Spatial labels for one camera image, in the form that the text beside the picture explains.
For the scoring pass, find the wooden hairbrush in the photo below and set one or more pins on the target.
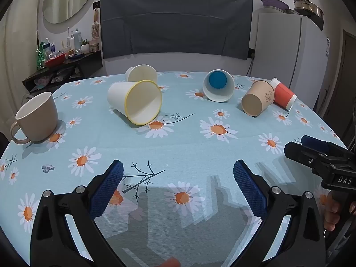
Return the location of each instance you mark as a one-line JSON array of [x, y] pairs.
[[96, 27]]

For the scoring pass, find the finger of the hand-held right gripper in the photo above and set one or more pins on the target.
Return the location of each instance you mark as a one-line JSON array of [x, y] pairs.
[[315, 142], [300, 151]]

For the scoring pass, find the dark plate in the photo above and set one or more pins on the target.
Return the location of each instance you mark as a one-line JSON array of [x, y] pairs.
[[75, 56]]

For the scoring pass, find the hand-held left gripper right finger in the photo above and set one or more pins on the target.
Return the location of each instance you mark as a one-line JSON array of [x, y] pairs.
[[250, 189]]

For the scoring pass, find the green plastic bottle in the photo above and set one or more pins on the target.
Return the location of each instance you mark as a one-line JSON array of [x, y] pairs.
[[41, 58]]

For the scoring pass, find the small orange object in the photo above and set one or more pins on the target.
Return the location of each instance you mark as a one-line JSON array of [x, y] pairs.
[[170, 262]]

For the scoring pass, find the white thermos bottle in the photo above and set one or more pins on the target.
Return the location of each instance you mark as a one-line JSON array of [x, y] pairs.
[[76, 40]]

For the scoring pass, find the white refrigerator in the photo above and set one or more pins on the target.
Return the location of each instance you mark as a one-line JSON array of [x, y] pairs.
[[292, 55]]

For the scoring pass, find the beige ceramic mug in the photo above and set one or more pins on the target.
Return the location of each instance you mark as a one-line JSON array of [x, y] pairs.
[[37, 119]]

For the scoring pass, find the brown paper cup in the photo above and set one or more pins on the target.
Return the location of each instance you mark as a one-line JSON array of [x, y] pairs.
[[258, 98]]

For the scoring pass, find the brown door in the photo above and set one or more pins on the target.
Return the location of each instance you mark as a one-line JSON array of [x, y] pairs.
[[345, 72]]

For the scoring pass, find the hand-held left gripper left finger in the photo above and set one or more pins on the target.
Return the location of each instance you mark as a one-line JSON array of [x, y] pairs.
[[107, 189]]

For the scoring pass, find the steel cooking pot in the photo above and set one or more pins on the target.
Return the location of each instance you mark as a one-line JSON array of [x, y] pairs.
[[309, 7]]

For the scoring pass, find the purple cooking pot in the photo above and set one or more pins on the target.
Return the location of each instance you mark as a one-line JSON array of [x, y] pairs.
[[274, 4]]

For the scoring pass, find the person's right hand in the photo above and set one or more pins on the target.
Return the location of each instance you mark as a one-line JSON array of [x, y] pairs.
[[331, 214]]

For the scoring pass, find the white cup blue bottom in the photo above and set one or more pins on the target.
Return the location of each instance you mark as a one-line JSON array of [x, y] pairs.
[[218, 86]]

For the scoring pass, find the white paper cup yellow rim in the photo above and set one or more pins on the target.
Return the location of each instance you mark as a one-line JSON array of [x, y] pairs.
[[136, 101]]

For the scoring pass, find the black side shelf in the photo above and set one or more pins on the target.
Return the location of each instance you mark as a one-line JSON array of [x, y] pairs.
[[66, 68]]

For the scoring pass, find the grey cloth covered screen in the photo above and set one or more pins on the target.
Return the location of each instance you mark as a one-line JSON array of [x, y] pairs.
[[176, 25]]

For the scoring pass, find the plain white paper cup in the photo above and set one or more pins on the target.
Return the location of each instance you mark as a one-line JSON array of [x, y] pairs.
[[141, 73]]

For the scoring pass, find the small potted plant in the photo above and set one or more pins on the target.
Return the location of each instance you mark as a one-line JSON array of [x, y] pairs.
[[84, 46]]

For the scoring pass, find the light blue daisy tablecloth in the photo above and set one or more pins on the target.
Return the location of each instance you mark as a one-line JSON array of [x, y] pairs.
[[194, 150]]

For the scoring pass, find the red cup white rim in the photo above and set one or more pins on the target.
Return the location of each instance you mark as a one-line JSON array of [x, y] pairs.
[[284, 94]]

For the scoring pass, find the red bowl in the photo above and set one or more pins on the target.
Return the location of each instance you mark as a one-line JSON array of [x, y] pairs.
[[55, 60]]

